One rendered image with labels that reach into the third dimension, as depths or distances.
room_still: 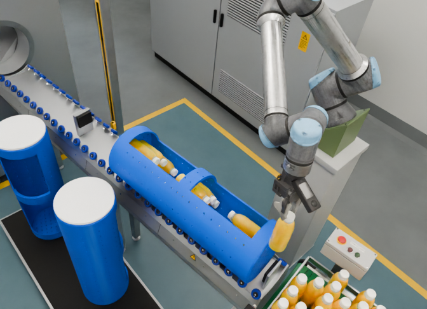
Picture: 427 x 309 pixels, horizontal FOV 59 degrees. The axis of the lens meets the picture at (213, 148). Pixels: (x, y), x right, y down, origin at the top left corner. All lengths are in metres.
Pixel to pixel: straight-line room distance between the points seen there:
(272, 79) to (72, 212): 1.07
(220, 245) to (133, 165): 0.56
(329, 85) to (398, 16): 2.10
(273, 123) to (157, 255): 1.78
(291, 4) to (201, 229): 0.97
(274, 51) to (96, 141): 1.24
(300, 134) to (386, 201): 2.55
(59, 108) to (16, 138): 0.42
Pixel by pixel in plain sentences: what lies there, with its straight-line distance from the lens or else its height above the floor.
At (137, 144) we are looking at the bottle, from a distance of 1.90.
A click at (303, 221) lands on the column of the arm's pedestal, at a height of 0.55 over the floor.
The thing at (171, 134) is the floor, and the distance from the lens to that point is 3.66.
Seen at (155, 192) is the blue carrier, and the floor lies 1.15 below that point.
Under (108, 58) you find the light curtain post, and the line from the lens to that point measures 2.39.
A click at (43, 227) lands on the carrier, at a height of 0.16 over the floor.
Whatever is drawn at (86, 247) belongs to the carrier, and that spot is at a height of 0.85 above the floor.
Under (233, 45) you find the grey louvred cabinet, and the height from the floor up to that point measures 0.78.
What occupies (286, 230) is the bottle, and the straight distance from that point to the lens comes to 1.39.
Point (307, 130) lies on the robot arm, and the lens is 1.15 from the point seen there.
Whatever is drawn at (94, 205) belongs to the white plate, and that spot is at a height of 1.04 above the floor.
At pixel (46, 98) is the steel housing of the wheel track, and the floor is 0.93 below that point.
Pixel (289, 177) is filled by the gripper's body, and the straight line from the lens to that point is 1.27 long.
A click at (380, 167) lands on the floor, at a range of 3.90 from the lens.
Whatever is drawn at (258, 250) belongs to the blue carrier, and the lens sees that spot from 1.52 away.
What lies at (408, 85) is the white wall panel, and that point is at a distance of 4.16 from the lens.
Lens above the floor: 2.51
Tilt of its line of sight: 45 degrees down
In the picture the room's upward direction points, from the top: 7 degrees clockwise
